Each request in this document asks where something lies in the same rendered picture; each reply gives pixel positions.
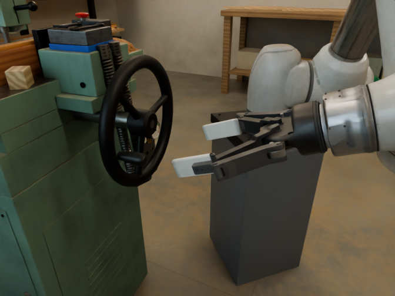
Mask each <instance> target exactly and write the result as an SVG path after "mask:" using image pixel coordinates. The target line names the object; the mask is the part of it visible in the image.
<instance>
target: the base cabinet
mask: <svg viewBox="0 0 395 296"><path fill-rule="evenodd" d="M147 273H148V271H147V265H146V254H145V244H144V238H143V228H142V218H141V212H140V202H139V192H138V186H137V187H125V186H121V185H120V184H118V183H117V182H115V181H114V180H113V179H112V178H111V176H110V175H109V174H108V172H107V171H106V169H105V166H104V165H103V161H102V158H101V153H100V149H99V139H98V140H96V141H95V142H93V143H92V144H90V145H89V146H88V147H86V148H84V149H83V150H81V151H80V152H79V153H77V154H76V155H74V156H73V157H71V158H70V159H68V160H67V161H66V162H64V163H62V164H61V165H60V166H58V167H57V168H55V169H53V170H52V171H51V172H49V173H48V174H46V175H45V176H43V177H42V178H40V179H39V180H38V181H36V182H34V183H33V184H32V185H30V186H29V187H27V188H26V189H24V190H23V191H21V192H20V193H18V194H17V195H15V196H14V197H7V196H3V195H0V296H134V294H135V292H136V291H137V289H138V288H139V286H140V285H141V283H142V281H143V280H144V278H145V277H146V275H147Z"/></svg>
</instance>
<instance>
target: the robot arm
mask: <svg viewBox="0 0 395 296"><path fill-rule="evenodd" d="M378 30H379V34H380V44H381V55H382V61H383V75H384V78H383V79H381V80H378V81H376V82H374V75H373V71H372V69H371V68H370V66H369V59H368V56H367V53H366V52H367V50H368V48H369V46H370V44H371V43H372V41H373V39H374V37H375V36H376V33H377V32H378ZM236 118H237V119H231V120H226V121H222V122H217V123H212V124H208V125H203V126H202V129H203V131H204V134H205V137H206V140H214V139H220V138H224V137H230V136H236V135H240V134H246V133H247V132H248V133H249V134H252V135H253V136H252V139H251V140H249V141H248V142H245V143H243V144H241V145H238V146H236V147H234V148H232V149H230V150H228V151H226V152H223V153H221V154H219V155H217V156H215V154H214V153H212V152H211V153H209V154H202V155H198V156H190V157H184V158H179V159H173V160H172V164H173V166H174V168H175V171H176V174H177V176H178V178H180V177H189V176H198V175H204V174H213V173H214V174H215V177H216V180H217V181H223V180H226V179H229V178H232V177H235V176H238V175H240V174H243V173H247V172H249V171H252V170H255V169H258V168H261V167H263V166H267V165H269V164H273V163H280V162H285V161H286V160H287V154H286V150H287V149H291V148H293V147H295V148H297V149H298V151H299V153H300V154H301V155H302V156H308V155H313V154H321V153H325V152H326V151H327V149H328V148H331V151H332V153H333V155H334V156H347V155H352V154H360V153H373V152H376V153H377V157H378V158H379V160H380V162H381V163H382V165H383V166H384V167H385V168H387V169H388V170H390V171H391V172H392V173H394V174H395V0H351V1H350V3H349V5H348V7H347V10H346V12H345V15H344V17H343V19H342V21H341V24H340V26H339V28H338V30H337V32H336V35H335V37H334V39H333V42H331V43H329V44H327V45H325V46H324V47H322V48H321V50H320V52H319V53H318V54H317V55H316V56H315V57H314V58H313V60H303V59H301V54H300V52H299V51H298V50H297V49H296V48H294V47H293V46H292V45H288V44H272V45H266V46H264V47H263V49H262V50H261V51H260V52H259V53H258V55H257V57H256V59H255V61H254V63H253V66H252V69H251V71H250V76H249V84H248V89H247V108H246V113H237V114H236Z"/></svg>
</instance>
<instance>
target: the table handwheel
mask: <svg viewBox="0 0 395 296"><path fill-rule="evenodd" d="M143 68H146V69H149V70H150V71H151V72H152V73H153V74H154V76H155V77H156V79H157V81H158V84H159V87H160V92H161V97H160V98H159V99H158V100H157V101H156V103H155V104H154V105H153V106H152V107H151V108H150V109H149V110H147V109H139V108H135V107H134V106H133V105H132V104H131V103H130V101H128V99H127V98H126V96H125V95H124V94H123V93H122V92H123V90H124V88H125V86H126V84H127V82H128V80H129V79H130V78H131V76H132V75H133V74H134V73H135V72H137V71H138V70H139V69H143ZM119 103H120V104H121V105H122V106H123V107H124V108H125V109H126V110H127V111H128V112H122V111H119V112H117V108H118V104H119ZM161 106H162V124H161V128H160V133H159V138H158V142H157V144H156V147H155V150H154V152H153V154H152V156H151V158H150V159H149V161H148V163H147V164H146V165H145V167H144V168H142V166H136V165H135V172H134V174H128V173H126V172H125V171H124V170H123V169H122V168H121V166H120V164H119V161H118V158H117V155H116V150H115V139H114V129H115V126H117V127H124V128H128V130H129V132H130V134H134V135H137V145H136V152H138V153H143V150H144V144H145V137H151V135H153V134H154V132H155V130H156V128H157V124H158V119H157V116H156V114H155V113H156V112H157V111H158V109H159V108H160V107H161ZM73 116H74V118H75V119H76V120H82V121H86V122H93V123H98V124H99V127H98V138H99V149H100V153H101V158H102V161H103V165H104V166H105V169H106V171H107V172H108V174H109V175H110V176H111V178H112V179H113V180H114V181H115V182H117V183H118V184H120V185H121V186H125V187H135V186H138V185H140V184H142V183H144V182H145V181H147V180H148V179H149V178H150V177H151V176H152V174H153V173H154V172H155V171H156V169H157V168H158V166H159V165H160V163H161V161H162V159H163V156H164V154H165V151H166V148H167V146H168V143H169V138H170V133H171V129H172V121H173V96H172V88H171V85H170V81H169V78H168V75H167V73H166V71H165V69H164V67H163V66H162V65H161V64H160V62H159V61H158V60H156V59H155V58H153V57H151V56H149V55H136V56H133V57H131V58H129V59H128V60H126V61H125V62H124V63H123V64H121V65H120V67H119V68H118V69H117V71H116V72H115V73H114V75H113V76H112V79H111V81H110V82H109V84H108V87H107V89H106V92H105V95H104V97H103V101H102V105H101V110H100V111H98V112H96V113H94V114H91V113H84V112H76V111H73Z"/></svg>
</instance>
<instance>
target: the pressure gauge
mask: <svg viewBox="0 0 395 296"><path fill-rule="evenodd" d="M159 133H160V123H159V122H158V124H157V128H156V131H155V132H154V134H153V135H151V137H146V140H147V141H148V143H151V142H152V141H151V139H153V140H155V139H157V138H158V136H159Z"/></svg>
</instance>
